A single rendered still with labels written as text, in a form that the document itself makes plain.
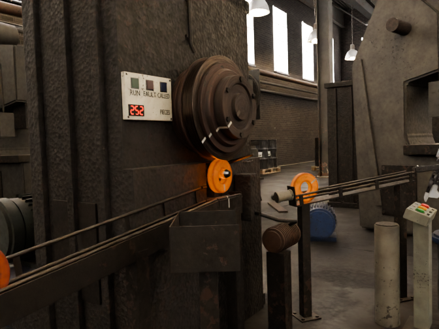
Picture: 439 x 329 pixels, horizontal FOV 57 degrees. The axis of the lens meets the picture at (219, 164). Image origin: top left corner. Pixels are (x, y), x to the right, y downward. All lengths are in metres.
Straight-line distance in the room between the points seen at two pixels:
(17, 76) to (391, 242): 4.85
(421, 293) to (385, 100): 2.44
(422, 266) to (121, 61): 1.69
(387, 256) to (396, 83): 2.40
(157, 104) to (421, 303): 1.59
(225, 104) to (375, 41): 2.96
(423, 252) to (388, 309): 0.34
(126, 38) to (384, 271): 1.64
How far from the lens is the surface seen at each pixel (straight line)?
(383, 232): 2.23
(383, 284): 2.30
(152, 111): 1.69
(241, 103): 1.81
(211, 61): 1.82
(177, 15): 1.93
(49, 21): 2.01
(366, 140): 4.45
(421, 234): 2.24
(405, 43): 4.35
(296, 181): 2.19
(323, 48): 10.96
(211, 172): 1.82
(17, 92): 5.82
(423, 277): 2.30
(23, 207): 2.61
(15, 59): 5.88
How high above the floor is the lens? 0.96
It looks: 3 degrees down
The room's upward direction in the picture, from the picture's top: 2 degrees counter-clockwise
